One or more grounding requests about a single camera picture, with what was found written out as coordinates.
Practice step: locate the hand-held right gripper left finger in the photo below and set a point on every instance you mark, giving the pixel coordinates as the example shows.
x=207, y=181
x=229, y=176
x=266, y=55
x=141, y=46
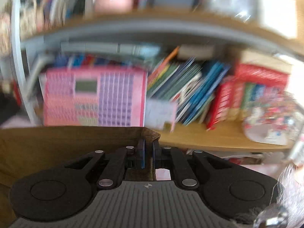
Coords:
x=142, y=155

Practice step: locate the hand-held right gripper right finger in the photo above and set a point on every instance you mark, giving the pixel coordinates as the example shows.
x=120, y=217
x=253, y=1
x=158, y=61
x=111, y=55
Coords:
x=154, y=154

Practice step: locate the brown garment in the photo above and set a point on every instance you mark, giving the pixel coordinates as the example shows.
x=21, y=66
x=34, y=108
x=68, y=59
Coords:
x=47, y=147

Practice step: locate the white barcode box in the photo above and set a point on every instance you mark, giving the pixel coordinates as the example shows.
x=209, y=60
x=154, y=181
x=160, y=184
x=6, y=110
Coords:
x=161, y=111

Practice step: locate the pink learning tablet toy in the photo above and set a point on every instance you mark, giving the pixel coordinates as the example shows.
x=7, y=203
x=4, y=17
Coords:
x=114, y=99

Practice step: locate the row of slanted thin books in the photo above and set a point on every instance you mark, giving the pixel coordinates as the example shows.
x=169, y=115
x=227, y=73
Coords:
x=197, y=92

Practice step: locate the red upright dictionary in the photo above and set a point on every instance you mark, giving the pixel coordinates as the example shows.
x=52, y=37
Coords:
x=220, y=102

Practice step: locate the red and cream dictionary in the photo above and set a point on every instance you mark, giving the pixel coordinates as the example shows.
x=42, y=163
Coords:
x=237, y=99

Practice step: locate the teal flat folder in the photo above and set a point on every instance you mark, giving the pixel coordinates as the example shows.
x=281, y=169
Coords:
x=133, y=49

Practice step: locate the green spine dictionary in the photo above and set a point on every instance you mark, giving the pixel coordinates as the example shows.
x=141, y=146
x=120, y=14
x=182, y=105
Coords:
x=249, y=97

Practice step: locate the flat beige book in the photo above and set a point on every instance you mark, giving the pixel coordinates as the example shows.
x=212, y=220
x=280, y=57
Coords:
x=197, y=52

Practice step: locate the thick red book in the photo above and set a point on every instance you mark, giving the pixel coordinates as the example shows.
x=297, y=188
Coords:
x=261, y=76

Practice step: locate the clear shiny bead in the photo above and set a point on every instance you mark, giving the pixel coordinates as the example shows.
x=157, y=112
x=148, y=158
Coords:
x=273, y=218

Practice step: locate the white fluffy fur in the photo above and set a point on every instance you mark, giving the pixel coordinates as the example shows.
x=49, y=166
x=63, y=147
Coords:
x=292, y=190

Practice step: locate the thick beige book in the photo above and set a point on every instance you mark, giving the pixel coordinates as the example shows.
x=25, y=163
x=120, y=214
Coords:
x=261, y=59

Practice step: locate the white storage box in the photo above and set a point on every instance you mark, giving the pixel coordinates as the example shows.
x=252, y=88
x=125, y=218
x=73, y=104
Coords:
x=277, y=11

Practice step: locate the wooden bookshelf with white frame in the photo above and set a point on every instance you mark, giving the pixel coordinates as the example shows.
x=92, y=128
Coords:
x=213, y=137

